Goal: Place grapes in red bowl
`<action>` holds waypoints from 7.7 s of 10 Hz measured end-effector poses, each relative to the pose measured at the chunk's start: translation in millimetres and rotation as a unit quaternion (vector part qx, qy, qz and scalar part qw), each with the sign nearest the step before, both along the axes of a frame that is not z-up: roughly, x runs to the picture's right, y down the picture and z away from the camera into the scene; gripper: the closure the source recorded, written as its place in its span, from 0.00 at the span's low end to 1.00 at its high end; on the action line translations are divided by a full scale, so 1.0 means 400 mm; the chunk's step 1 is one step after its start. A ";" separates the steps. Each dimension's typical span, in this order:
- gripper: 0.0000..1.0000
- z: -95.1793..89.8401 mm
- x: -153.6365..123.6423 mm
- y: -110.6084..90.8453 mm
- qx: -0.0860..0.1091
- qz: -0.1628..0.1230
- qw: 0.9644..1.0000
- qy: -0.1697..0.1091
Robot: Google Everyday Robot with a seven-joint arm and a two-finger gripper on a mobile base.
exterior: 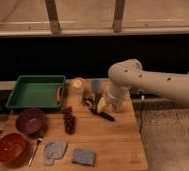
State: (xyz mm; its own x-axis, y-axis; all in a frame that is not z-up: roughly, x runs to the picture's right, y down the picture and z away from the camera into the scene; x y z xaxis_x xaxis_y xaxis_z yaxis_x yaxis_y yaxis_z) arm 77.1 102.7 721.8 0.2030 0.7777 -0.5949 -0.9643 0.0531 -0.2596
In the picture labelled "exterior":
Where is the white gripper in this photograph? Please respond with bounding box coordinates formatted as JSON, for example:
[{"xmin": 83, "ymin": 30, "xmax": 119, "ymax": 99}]
[{"xmin": 97, "ymin": 85, "xmax": 128, "ymax": 113}]

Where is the dark red grape bunch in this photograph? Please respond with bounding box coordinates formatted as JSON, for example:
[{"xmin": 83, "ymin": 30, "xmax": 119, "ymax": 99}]
[{"xmin": 63, "ymin": 106, "xmax": 76, "ymax": 134}]

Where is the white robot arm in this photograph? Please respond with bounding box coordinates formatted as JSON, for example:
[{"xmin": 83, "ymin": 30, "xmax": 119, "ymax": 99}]
[{"xmin": 103, "ymin": 59, "xmax": 189, "ymax": 109}]

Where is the purple bowl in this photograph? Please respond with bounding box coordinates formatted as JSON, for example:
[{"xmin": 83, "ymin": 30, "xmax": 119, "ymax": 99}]
[{"xmin": 16, "ymin": 108, "xmax": 45, "ymax": 135}]

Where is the red bowl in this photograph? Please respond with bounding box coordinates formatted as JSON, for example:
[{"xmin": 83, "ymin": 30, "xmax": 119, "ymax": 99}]
[{"xmin": 0, "ymin": 133, "xmax": 27, "ymax": 164}]

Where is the grey blue can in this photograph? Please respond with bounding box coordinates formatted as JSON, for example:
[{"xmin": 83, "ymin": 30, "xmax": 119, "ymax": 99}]
[{"xmin": 91, "ymin": 79, "xmax": 101, "ymax": 94}]

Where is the small white cup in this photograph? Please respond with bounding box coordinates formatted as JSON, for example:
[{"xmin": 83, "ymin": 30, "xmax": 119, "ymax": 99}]
[{"xmin": 71, "ymin": 77, "xmax": 85, "ymax": 94}]

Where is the orange carrot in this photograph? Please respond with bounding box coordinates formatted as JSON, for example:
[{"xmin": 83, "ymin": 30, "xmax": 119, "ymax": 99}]
[{"xmin": 56, "ymin": 87, "xmax": 61, "ymax": 103}]

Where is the blue sponge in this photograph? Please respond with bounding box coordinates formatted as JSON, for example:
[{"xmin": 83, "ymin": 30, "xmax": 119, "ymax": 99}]
[{"xmin": 72, "ymin": 148, "xmax": 96, "ymax": 166}]

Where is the grey blue cloth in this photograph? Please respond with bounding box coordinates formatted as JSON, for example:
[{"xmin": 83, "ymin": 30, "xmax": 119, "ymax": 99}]
[{"xmin": 44, "ymin": 141, "xmax": 68, "ymax": 166}]

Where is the green plastic tray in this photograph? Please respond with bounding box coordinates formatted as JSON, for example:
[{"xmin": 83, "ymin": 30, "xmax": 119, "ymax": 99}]
[{"xmin": 6, "ymin": 75, "xmax": 66, "ymax": 110}]

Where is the metal spoon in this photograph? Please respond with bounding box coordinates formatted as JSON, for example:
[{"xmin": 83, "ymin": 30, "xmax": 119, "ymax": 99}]
[{"xmin": 27, "ymin": 137, "xmax": 43, "ymax": 167}]

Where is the black handled knife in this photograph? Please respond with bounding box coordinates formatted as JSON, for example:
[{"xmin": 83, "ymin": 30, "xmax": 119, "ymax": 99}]
[{"xmin": 82, "ymin": 97, "xmax": 115, "ymax": 121}]

